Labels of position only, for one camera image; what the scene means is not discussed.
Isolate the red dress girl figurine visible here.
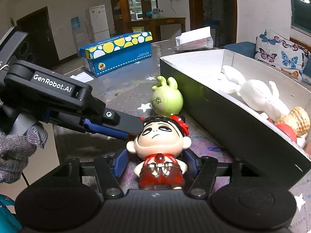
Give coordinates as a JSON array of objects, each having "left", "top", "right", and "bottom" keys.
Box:
[{"left": 127, "top": 114, "right": 192, "bottom": 190}]

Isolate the green alien toy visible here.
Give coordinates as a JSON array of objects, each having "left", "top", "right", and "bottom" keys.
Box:
[{"left": 151, "top": 76, "right": 183, "bottom": 116}]

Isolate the white plush rabbit doll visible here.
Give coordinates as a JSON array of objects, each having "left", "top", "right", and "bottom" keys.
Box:
[{"left": 217, "top": 65, "right": 290, "bottom": 121}]

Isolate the red round toy figure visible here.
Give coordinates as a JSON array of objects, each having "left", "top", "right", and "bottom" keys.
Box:
[{"left": 267, "top": 118, "right": 297, "bottom": 142}]

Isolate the tan peanut toy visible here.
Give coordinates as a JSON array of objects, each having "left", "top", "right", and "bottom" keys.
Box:
[{"left": 275, "top": 106, "right": 310, "bottom": 137}]

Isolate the grey gloved left hand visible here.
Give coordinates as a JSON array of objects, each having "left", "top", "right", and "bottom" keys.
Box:
[{"left": 0, "top": 123, "right": 48, "bottom": 183}]

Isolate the dark doorway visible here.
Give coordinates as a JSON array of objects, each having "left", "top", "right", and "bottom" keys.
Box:
[{"left": 17, "top": 6, "right": 59, "bottom": 70}]

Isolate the white paper sheet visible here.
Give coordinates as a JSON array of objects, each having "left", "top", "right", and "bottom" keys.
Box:
[{"left": 70, "top": 72, "right": 94, "bottom": 83}]

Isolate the blue yellow spotted carton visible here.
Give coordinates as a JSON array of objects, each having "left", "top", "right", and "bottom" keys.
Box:
[{"left": 78, "top": 32, "right": 153, "bottom": 77}]

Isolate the water dispenser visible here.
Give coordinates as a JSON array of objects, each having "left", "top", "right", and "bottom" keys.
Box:
[{"left": 71, "top": 17, "right": 89, "bottom": 52}]

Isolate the black white storage box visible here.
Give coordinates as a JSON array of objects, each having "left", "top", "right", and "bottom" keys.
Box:
[{"left": 160, "top": 49, "right": 310, "bottom": 188}]

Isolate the wooden counter table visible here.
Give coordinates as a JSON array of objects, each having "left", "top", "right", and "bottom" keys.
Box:
[{"left": 124, "top": 17, "right": 186, "bottom": 42}]

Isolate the white refrigerator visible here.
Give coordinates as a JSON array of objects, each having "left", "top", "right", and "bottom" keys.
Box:
[{"left": 87, "top": 5, "right": 110, "bottom": 42}]

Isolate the white tissue box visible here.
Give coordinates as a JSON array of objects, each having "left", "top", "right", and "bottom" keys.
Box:
[{"left": 176, "top": 26, "right": 213, "bottom": 51}]

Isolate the wooden display cabinet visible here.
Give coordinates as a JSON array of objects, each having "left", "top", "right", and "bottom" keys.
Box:
[{"left": 110, "top": 0, "right": 158, "bottom": 35}]

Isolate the blue sofa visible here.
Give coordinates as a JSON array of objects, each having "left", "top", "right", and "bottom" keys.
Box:
[{"left": 222, "top": 41, "right": 310, "bottom": 85}]

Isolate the butterfly print pillow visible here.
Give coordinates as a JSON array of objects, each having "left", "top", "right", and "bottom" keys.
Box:
[{"left": 255, "top": 30, "right": 310, "bottom": 81}]

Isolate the dark window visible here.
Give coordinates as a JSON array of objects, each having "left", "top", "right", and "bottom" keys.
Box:
[{"left": 291, "top": 0, "right": 311, "bottom": 33}]

